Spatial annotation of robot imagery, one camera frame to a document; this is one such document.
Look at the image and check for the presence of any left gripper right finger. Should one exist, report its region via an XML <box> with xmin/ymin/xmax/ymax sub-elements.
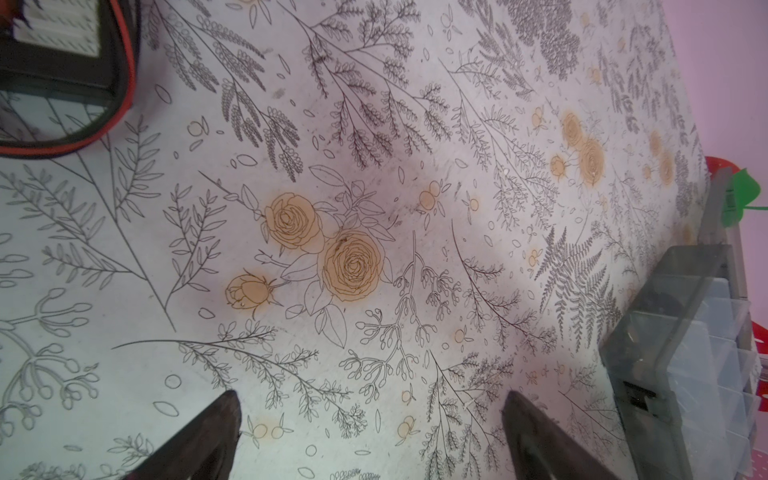
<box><xmin>501</xmin><ymin>391</ymin><xmax>617</xmax><ymax>480</ymax></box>

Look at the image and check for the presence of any small black framed card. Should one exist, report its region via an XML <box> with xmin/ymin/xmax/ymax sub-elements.
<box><xmin>1</xmin><ymin>1</ymin><xmax>142</xmax><ymax>160</ymax></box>

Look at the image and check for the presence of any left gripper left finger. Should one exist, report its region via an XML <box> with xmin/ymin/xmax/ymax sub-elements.
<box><xmin>125</xmin><ymin>390</ymin><xmax>242</xmax><ymax>480</ymax></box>

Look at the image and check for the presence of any grey plastic compartment organizer box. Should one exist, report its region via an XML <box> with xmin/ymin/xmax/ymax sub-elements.
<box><xmin>600</xmin><ymin>168</ymin><xmax>760</xmax><ymax>479</ymax></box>

